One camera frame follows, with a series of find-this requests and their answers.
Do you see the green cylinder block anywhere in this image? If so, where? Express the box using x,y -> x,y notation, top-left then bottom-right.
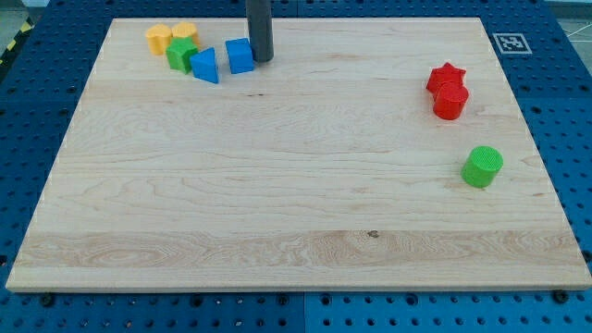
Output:
461,145 -> 503,188

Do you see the red star block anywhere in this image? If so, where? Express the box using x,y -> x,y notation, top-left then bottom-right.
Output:
425,62 -> 466,97

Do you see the light wooden board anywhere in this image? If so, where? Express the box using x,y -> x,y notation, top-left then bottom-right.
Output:
6,18 -> 591,293

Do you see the yellow heart block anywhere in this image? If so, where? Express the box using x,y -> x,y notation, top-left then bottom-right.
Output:
144,23 -> 172,56

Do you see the white fiducial marker tag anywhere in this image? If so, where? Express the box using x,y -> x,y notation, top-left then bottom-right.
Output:
493,32 -> 532,55

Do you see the yellow rounded block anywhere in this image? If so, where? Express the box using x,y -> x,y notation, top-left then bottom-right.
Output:
171,21 -> 200,46

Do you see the red cylinder block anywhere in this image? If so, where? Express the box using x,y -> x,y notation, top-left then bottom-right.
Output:
433,81 -> 469,120

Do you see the blue triangle block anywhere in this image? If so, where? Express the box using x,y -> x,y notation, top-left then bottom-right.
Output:
190,47 -> 219,84

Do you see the green star block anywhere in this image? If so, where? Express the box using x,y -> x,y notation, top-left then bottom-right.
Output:
166,37 -> 198,74

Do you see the blue cube block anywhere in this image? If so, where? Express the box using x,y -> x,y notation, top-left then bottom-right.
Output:
225,38 -> 254,74

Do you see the grey cylindrical pointer rod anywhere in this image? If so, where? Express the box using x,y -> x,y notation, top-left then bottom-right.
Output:
245,0 -> 274,63

